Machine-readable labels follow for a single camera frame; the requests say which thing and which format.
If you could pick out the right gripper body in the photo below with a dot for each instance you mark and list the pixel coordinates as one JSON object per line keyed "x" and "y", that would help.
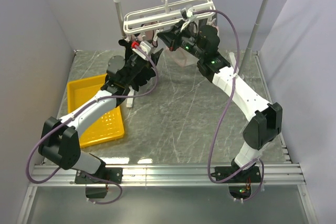
{"x": 182, "y": 41}

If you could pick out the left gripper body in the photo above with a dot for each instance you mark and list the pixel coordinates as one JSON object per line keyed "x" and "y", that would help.
{"x": 136, "y": 66}

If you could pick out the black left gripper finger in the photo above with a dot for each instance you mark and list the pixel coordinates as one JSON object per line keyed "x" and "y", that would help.
{"x": 155, "y": 56}
{"x": 124, "y": 43}

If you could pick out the white clip hanger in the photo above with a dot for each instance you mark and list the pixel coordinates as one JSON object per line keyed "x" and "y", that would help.
{"x": 165, "y": 15}

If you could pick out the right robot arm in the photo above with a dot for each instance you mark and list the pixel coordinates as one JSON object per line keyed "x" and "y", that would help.
{"x": 264, "y": 118}

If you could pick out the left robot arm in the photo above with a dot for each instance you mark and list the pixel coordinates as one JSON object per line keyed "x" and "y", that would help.
{"x": 60, "y": 137}

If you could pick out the pink underwear black trim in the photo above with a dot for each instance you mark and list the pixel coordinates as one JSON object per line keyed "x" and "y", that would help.
{"x": 145, "y": 35}

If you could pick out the white underwear pink trim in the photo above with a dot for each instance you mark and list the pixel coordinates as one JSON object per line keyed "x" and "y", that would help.
{"x": 180, "y": 57}

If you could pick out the grey striped underwear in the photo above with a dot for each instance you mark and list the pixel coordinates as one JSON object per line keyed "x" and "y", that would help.
{"x": 212, "y": 21}

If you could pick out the white rack left foot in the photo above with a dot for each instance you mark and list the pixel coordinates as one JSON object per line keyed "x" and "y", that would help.
{"x": 130, "y": 99}

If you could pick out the yellow plastic tray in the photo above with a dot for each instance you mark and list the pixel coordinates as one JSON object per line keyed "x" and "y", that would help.
{"x": 109, "y": 127}

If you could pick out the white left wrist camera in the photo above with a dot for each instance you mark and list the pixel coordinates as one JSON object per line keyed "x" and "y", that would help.
{"x": 142, "y": 49}

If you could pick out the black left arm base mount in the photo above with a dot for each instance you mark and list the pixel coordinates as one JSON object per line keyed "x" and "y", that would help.
{"x": 112, "y": 174}

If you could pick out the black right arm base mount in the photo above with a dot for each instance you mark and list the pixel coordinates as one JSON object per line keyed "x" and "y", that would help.
{"x": 251, "y": 175}

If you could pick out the aluminium table edge rail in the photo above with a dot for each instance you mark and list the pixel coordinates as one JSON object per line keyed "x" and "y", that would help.
{"x": 179, "y": 175}

